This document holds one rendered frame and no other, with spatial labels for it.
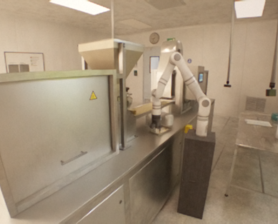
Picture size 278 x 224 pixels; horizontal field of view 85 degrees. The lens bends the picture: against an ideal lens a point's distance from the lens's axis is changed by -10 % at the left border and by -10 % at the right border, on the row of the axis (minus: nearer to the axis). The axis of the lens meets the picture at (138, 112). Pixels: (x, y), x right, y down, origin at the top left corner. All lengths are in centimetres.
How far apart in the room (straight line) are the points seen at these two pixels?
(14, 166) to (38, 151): 10
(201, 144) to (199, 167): 21
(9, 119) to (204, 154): 129
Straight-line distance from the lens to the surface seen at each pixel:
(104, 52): 112
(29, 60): 491
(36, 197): 86
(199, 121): 143
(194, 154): 145
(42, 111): 77
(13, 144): 76
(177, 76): 204
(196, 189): 163
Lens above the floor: 134
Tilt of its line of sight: 14 degrees down
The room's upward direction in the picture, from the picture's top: straight up
